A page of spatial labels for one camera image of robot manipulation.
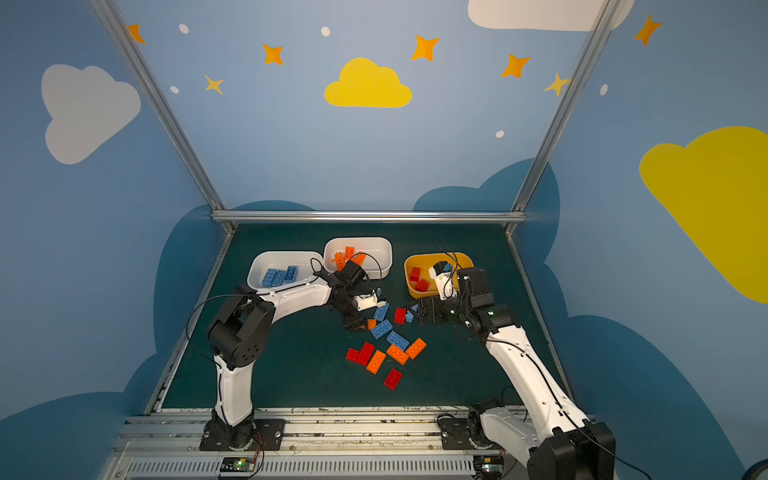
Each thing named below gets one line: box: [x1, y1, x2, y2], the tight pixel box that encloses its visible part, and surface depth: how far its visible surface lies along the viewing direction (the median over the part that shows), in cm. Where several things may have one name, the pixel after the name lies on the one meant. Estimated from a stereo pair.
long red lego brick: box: [357, 342, 376, 367], surface depth 89 cm
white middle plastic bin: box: [324, 237, 393, 279], surface depth 113 cm
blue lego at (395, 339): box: [386, 330, 410, 352], surface depth 92 cm
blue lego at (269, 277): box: [262, 269, 277, 287], surface depth 106 cm
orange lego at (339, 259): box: [332, 252, 347, 272], surface depth 111 cm
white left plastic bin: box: [247, 250, 331, 295], surface depth 106 cm
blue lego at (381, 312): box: [374, 302, 390, 322], surface depth 98 cm
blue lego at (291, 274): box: [284, 266, 298, 282], surface depth 106 cm
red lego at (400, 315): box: [394, 307, 407, 325], surface depth 96 cm
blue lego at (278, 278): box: [270, 270, 287, 287], surface depth 106 cm
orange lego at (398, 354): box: [386, 344, 409, 366], surface depth 90 cm
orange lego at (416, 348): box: [405, 337, 427, 360], surface depth 91 cm
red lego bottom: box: [384, 368, 402, 391], surface depth 84 cm
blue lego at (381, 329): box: [371, 319, 393, 339], surface depth 95 cm
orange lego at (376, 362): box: [366, 350, 387, 375], surface depth 88 cm
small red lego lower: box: [345, 348, 360, 363], surface depth 88 cm
